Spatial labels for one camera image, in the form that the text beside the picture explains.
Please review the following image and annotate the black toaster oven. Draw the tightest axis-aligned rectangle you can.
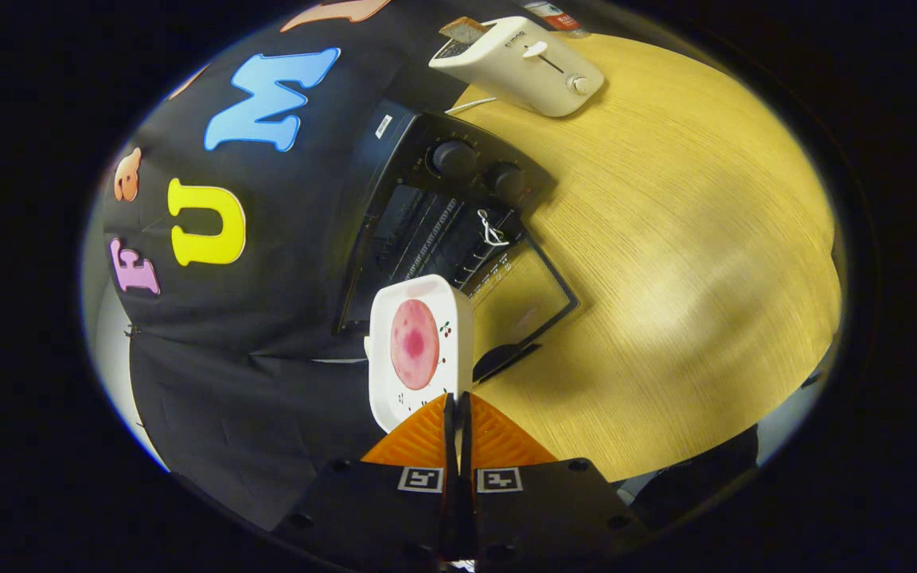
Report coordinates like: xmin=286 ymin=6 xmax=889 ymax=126
xmin=334 ymin=99 xmax=580 ymax=384

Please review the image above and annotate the black backdrop cloth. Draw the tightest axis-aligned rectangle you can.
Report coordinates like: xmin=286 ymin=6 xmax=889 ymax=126
xmin=100 ymin=0 xmax=539 ymax=532

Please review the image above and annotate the toasted bread slice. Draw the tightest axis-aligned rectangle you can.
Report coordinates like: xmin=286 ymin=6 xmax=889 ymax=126
xmin=439 ymin=17 xmax=491 ymax=45

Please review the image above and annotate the pink ham slice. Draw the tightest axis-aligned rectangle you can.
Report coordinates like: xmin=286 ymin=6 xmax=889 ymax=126
xmin=389 ymin=299 xmax=441 ymax=391

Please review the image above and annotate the white cord tie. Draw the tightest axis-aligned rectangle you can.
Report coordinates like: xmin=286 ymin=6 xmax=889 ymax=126
xmin=477 ymin=209 xmax=509 ymax=246

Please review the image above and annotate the white pop-up toaster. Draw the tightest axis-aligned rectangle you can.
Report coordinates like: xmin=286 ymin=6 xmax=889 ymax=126
xmin=428 ymin=16 xmax=606 ymax=119

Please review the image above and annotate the clear plastic water bottle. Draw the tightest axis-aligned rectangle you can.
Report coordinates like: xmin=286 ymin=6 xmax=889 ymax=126
xmin=524 ymin=0 xmax=587 ymax=37

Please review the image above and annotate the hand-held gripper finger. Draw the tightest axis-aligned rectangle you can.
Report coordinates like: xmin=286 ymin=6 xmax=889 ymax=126
xmin=458 ymin=392 xmax=642 ymax=562
xmin=271 ymin=392 xmax=459 ymax=562

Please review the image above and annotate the white square plate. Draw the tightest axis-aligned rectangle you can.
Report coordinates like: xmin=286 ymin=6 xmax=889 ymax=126
xmin=365 ymin=275 xmax=475 ymax=435

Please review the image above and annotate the white power cable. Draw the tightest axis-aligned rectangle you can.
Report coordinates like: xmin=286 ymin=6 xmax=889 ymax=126
xmin=444 ymin=96 xmax=499 ymax=116

